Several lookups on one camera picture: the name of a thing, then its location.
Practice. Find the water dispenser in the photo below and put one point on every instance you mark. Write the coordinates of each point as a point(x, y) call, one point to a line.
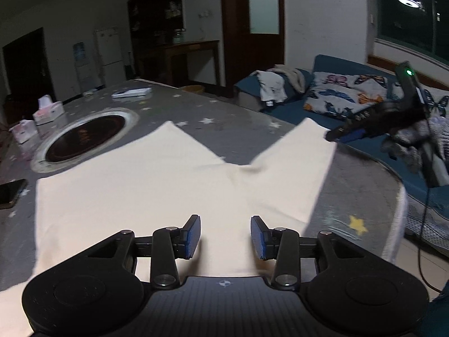
point(83, 66)

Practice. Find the window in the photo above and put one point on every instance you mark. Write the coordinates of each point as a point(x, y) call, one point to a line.
point(410, 10)

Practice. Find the white garment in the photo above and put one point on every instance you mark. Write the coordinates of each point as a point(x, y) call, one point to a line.
point(272, 86)

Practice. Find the grey star-print tablecloth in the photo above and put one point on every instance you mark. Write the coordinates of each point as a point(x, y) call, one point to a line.
point(217, 112)

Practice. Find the white refrigerator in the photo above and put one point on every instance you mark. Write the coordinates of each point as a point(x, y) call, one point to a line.
point(108, 56)

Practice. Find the cream pants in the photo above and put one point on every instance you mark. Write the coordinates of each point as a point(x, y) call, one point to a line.
point(140, 189)

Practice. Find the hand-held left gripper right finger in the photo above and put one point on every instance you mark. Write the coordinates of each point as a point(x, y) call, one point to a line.
point(258, 239)

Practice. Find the pink white tissue box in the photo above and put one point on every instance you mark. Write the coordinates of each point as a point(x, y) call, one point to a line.
point(48, 110)
point(22, 130)

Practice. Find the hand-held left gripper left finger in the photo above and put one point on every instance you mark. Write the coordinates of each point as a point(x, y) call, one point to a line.
point(193, 236)

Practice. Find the blue sofa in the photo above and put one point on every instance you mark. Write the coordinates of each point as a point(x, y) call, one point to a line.
point(350, 121)

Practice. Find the beige garment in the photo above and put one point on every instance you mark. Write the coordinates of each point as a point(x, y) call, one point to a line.
point(294, 75)

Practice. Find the black smartphone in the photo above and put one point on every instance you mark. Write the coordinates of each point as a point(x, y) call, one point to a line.
point(9, 193)

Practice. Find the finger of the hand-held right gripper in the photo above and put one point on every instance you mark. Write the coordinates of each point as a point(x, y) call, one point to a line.
point(350, 135)

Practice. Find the dark wooden desk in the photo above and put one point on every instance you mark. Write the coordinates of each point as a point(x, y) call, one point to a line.
point(189, 59)

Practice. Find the flat white box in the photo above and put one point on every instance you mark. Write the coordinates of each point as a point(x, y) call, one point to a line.
point(131, 93)

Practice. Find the person's right hand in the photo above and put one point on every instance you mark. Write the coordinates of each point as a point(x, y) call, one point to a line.
point(408, 147)

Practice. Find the dark wooden bookcase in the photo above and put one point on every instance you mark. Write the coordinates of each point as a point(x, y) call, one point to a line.
point(158, 14)

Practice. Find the dark door with frosted glass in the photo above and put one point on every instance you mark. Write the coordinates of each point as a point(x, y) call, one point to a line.
point(250, 28)

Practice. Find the person's blue clothing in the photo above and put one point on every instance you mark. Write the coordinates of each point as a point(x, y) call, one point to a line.
point(438, 312)

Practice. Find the butterfly print pillow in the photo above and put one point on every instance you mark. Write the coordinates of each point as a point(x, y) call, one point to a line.
point(347, 94)
point(436, 100)

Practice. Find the round inset hotpot burner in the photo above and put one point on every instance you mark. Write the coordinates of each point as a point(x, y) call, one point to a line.
point(82, 139)

